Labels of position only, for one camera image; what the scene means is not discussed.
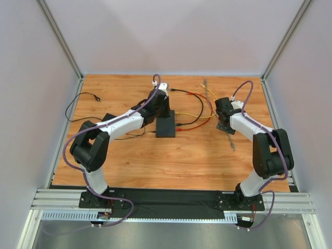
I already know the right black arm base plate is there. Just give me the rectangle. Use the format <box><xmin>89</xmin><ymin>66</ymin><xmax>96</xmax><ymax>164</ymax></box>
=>
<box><xmin>216</xmin><ymin>191</ymin><xmax>265</xmax><ymax>211</ymax></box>

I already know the aluminium front frame rail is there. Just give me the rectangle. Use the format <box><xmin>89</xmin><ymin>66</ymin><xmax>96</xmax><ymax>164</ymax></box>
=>
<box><xmin>31</xmin><ymin>189</ymin><xmax>315</xmax><ymax>214</ymax></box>

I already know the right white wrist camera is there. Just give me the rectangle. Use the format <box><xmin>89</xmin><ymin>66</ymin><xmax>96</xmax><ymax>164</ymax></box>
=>
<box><xmin>230</xmin><ymin>96</ymin><xmax>244</xmax><ymax>109</ymax></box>

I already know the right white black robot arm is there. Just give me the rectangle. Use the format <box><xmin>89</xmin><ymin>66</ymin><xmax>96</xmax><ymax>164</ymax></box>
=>
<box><xmin>215</xmin><ymin>97</ymin><xmax>294</xmax><ymax>201</ymax></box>

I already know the red ethernet cable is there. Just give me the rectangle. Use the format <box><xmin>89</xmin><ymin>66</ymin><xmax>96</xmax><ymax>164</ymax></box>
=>
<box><xmin>175</xmin><ymin>91</ymin><xmax>213</xmax><ymax>132</ymax></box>

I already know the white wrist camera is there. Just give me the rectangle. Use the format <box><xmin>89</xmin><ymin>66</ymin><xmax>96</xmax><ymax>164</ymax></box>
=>
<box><xmin>230</xmin><ymin>96</ymin><xmax>244</xmax><ymax>109</ymax></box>
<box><xmin>152</xmin><ymin>81</ymin><xmax>169</xmax><ymax>95</ymax></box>

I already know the black network switch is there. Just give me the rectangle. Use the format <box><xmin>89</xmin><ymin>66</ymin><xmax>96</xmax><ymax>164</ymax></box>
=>
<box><xmin>156</xmin><ymin>110</ymin><xmax>176</xmax><ymax>138</ymax></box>

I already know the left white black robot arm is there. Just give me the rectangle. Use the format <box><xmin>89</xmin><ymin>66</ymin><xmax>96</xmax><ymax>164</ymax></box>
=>
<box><xmin>70</xmin><ymin>90</ymin><xmax>170</xmax><ymax>197</ymax></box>

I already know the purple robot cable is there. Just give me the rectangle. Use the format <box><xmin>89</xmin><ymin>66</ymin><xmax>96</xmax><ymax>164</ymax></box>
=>
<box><xmin>230</xmin><ymin>80</ymin><xmax>289</xmax><ymax>232</ymax></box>
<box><xmin>41</xmin><ymin>73</ymin><xmax>161</xmax><ymax>234</ymax></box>

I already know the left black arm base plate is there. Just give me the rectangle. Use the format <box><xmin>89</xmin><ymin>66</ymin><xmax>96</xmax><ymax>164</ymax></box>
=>
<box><xmin>78</xmin><ymin>190</ymin><xmax>131</xmax><ymax>209</ymax></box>

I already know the black ethernet cable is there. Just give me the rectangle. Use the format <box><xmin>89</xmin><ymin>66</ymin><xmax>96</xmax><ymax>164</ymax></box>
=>
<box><xmin>170</xmin><ymin>88</ymin><xmax>204</xmax><ymax>128</ymax></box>

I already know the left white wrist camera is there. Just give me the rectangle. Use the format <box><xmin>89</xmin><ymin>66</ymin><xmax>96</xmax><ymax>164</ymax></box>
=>
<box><xmin>152</xmin><ymin>81</ymin><xmax>169</xmax><ymax>95</ymax></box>

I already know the slotted grey cable duct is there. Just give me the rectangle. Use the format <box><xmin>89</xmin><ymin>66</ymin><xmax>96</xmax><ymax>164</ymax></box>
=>
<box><xmin>41</xmin><ymin>210</ymin><xmax>238</xmax><ymax>224</ymax></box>

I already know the grey ethernet cable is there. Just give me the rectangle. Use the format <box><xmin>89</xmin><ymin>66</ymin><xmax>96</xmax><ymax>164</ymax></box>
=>
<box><xmin>202</xmin><ymin>78</ymin><xmax>237</xmax><ymax>152</ymax></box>

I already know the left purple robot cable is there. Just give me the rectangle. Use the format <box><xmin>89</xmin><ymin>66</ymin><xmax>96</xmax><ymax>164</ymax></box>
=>
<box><xmin>41</xmin><ymin>73</ymin><xmax>161</xmax><ymax>234</ymax></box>

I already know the black cloth strip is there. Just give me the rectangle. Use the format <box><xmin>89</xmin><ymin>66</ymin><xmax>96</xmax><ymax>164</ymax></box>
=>
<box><xmin>49</xmin><ymin>184</ymin><xmax>299</xmax><ymax>219</ymax></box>

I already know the yellow ethernet cable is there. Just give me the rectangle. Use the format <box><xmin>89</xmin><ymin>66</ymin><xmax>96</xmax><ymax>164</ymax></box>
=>
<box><xmin>175</xmin><ymin>82</ymin><xmax>221</xmax><ymax>120</ymax></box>

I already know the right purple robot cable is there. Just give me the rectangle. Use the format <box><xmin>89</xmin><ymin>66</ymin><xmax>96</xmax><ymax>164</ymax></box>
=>
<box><xmin>230</xmin><ymin>80</ymin><xmax>289</xmax><ymax>232</ymax></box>

